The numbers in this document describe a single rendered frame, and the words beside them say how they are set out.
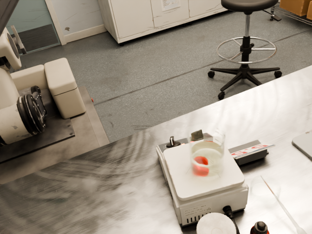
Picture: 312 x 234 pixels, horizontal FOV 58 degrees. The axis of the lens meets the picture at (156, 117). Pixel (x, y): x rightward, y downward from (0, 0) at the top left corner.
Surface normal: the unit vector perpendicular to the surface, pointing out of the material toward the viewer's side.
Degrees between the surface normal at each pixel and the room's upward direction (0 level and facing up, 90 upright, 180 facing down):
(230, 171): 0
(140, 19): 90
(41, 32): 90
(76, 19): 90
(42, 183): 0
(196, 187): 0
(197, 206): 90
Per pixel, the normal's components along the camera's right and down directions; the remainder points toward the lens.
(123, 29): 0.39, 0.54
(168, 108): -0.14, -0.77
